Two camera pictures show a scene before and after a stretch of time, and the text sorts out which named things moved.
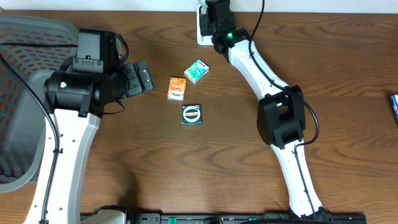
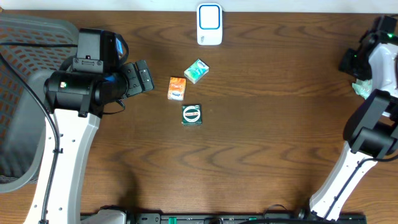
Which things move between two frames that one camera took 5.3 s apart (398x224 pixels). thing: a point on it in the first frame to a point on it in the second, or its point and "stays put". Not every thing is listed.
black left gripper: (131, 73) stays put
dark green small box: (191, 115) stays put
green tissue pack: (196, 71) stays put
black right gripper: (229, 14) to (344, 63)
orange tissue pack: (176, 88) stays put
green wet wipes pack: (203, 5) to (362, 88)
